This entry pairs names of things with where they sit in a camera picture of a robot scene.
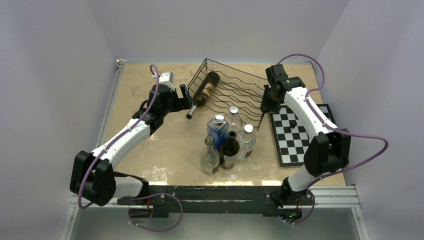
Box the clear bottle silver cap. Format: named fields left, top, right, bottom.
left=224, top=106, right=243, bottom=133

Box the black white chessboard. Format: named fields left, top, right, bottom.
left=267, top=103, right=342, bottom=168

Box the olive green wine bottle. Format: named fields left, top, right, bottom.
left=186, top=71, right=220, bottom=120

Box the clear empty glass bottle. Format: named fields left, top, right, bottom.
left=200, top=136, right=220, bottom=175

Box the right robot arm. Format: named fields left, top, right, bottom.
left=260, top=64, right=351, bottom=204

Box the clear bottle white cap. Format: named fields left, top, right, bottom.
left=236, top=124, right=256, bottom=162

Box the black mounting base plate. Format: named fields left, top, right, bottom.
left=117, top=185, right=313, bottom=218

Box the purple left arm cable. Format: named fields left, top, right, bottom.
left=77, top=64, right=161, bottom=210

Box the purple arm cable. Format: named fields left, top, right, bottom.
left=77, top=64, right=161, bottom=210
left=276, top=53, right=389, bottom=190

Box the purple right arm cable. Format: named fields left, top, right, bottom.
left=276, top=53, right=389, bottom=190

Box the black wire wine rack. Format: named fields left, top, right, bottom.
left=187, top=58, right=268, bottom=130

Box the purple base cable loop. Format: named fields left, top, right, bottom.
left=128, top=192, right=185, bottom=233

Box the blue square glass bottle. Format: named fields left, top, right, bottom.
left=207, top=114, right=229, bottom=152

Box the aluminium table frame rail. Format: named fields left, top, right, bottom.
left=59, top=59, right=370, bottom=240

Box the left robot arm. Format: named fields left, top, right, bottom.
left=70, top=83, right=192, bottom=209

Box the black chess piece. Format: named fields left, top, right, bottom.
left=289, top=120, right=297, bottom=129

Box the dark brown glass bottle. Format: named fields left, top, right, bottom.
left=220, top=130, right=240, bottom=170

